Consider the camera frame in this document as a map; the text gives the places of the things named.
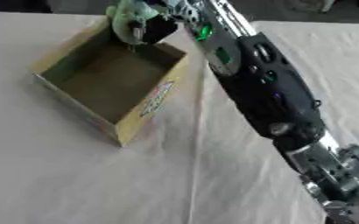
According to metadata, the pale green soft toy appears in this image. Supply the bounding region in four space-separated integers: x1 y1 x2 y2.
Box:
104 0 161 46

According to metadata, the tan open cardboard box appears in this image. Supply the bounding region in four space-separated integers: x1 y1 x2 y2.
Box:
29 16 191 148

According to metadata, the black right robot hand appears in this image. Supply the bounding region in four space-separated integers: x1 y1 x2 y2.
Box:
127 13 180 46

